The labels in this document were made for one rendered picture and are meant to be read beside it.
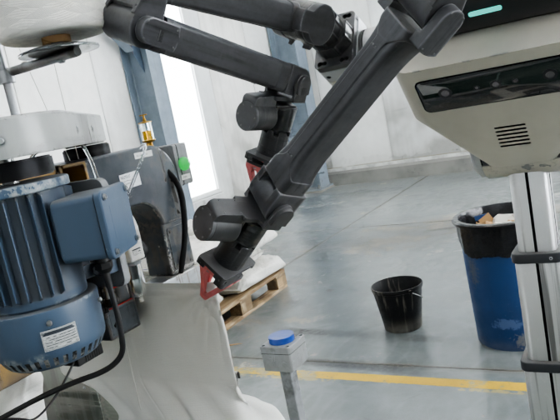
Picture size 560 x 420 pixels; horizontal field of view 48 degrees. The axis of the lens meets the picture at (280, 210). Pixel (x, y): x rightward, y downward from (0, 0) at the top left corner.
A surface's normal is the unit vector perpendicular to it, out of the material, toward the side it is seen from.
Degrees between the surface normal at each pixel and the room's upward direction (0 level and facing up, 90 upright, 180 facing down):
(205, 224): 72
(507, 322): 93
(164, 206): 90
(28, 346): 92
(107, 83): 90
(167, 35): 113
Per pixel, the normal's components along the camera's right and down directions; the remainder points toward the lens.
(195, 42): 0.74, 0.31
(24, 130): 0.65, 0.00
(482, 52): -0.46, -0.59
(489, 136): -0.25, 0.80
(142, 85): -0.49, 0.23
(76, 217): -0.11, 0.18
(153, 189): 0.85, -0.08
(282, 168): -0.73, -0.07
